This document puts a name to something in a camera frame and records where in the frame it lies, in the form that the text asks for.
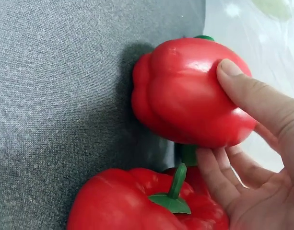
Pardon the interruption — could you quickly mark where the red bell pepper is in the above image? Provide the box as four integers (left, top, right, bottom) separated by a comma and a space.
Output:
130, 35, 259, 148
66, 163, 230, 230
162, 143, 211, 200

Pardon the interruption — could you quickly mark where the person's right hand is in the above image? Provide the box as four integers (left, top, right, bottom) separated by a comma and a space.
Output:
196, 58, 294, 230

